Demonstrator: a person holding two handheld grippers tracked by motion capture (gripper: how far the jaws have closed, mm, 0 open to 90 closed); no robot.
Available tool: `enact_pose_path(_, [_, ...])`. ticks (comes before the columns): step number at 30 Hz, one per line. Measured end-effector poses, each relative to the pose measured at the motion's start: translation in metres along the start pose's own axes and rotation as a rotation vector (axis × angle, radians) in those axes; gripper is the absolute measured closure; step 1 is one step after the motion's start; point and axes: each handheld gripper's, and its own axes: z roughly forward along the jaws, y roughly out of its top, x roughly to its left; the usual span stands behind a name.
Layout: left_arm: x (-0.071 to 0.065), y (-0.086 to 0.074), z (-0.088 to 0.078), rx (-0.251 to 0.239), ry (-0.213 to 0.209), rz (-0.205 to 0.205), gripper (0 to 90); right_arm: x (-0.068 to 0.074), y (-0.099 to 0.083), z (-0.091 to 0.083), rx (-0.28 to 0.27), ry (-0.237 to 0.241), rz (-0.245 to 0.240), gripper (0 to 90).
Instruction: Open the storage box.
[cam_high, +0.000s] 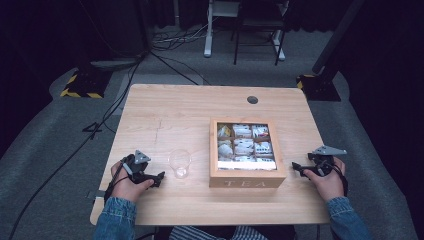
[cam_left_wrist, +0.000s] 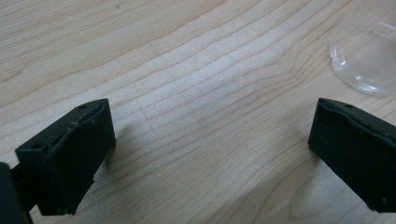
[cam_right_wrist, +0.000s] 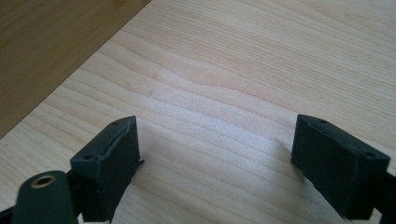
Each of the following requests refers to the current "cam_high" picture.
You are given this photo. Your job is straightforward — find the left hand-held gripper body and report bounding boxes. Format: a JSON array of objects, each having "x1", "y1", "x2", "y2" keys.
[{"x1": 121, "y1": 149, "x2": 152, "y2": 184}]

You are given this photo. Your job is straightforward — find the pile of tea bags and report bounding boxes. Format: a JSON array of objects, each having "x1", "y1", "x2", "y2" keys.
[{"x1": 216, "y1": 122, "x2": 278, "y2": 171}]

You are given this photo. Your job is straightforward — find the long black floor cable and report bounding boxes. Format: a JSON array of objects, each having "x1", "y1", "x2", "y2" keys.
[{"x1": 7, "y1": 53, "x2": 148, "y2": 240}]

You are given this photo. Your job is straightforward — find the person's striped clothing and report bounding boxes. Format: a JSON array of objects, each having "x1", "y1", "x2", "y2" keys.
[{"x1": 168, "y1": 225, "x2": 270, "y2": 240}]

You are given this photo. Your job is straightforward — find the hand-held gripper black cable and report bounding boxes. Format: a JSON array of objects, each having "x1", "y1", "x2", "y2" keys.
[
  {"x1": 103, "y1": 159, "x2": 130, "y2": 203},
  {"x1": 332, "y1": 161, "x2": 350, "y2": 198}
]

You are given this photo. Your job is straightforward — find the person's right hand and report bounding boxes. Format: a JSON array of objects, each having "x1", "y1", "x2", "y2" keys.
[{"x1": 303, "y1": 156, "x2": 347, "y2": 203}]

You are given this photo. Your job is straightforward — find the black chair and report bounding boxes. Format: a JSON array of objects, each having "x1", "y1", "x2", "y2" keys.
[{"x1": 232, "y1": 0, "x2": 290, "y2": 67}]

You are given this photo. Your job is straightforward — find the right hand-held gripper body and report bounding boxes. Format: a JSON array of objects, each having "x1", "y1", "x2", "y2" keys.
[{"x1": 307, "y1": 145, "x2": 348, "y2": 178}]

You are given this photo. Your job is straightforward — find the wooden tea box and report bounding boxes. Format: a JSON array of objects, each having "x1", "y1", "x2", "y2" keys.
[{"x1": 208, "y1": 116, "x2": 288, "y2": 190}]

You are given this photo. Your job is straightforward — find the black slanted pole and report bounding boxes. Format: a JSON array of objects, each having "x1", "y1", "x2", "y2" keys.
[{"x1": 311, "y1": 0, "x2": 366, "y2": 75}]

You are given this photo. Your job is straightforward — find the right hand-held gripper black cable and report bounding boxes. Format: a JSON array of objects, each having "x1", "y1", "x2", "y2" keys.
[{"x1": 332, "y1": 161, "x2": 350, "y2": 198}]

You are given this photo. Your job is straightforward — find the left hand-held gripper black cable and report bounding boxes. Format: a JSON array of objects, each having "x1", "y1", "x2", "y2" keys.
[{"x1": 103, "y1": 159, "x2": 130, "y2": 203}]

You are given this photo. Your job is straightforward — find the white desk frame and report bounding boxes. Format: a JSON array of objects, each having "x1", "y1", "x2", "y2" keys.
[{"x1": 203, "y1": 0, "x2": 287, "y2": 62}]

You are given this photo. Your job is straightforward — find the clear plastic cup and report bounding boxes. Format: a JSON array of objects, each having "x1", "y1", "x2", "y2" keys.
[{"x1": 167, "y1": 148, "x2": 193, "y2": 180}]

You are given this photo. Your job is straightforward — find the yellow black striped stand base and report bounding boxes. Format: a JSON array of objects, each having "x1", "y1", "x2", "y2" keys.
[
  {"x1": 295, "y1": 73, "x2": 342, "y2": 102},
  {"x1": 59, "y1": 67, "x2": 113, "y2": 100}
]

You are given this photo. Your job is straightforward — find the bundle of floor cables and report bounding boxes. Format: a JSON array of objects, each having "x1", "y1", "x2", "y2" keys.
[{"x1": 152, "y1": 16, "x2": 216, "y2": 52}]

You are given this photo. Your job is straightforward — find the person's left hand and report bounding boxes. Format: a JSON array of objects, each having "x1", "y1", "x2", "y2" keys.
[{"x1": 110, "y1": 160, "x2": 155, "y2": 204}]

